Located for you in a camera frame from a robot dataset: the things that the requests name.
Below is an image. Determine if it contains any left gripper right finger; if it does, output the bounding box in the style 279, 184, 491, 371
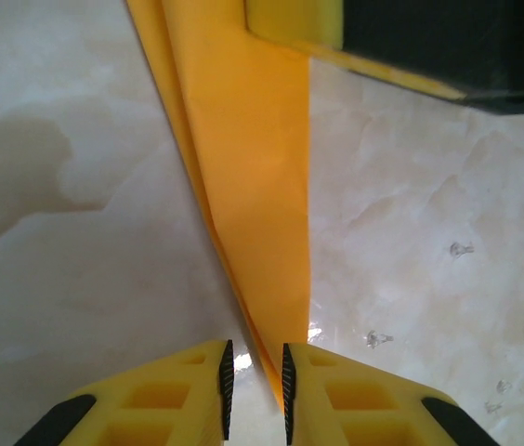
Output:
282, 342, 500, 446

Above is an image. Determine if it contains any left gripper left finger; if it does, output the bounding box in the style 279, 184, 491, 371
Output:
13, 338, 235, 446

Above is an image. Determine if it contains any orange paper sheet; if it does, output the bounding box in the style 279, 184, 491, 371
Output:
124, 0, 312, 417

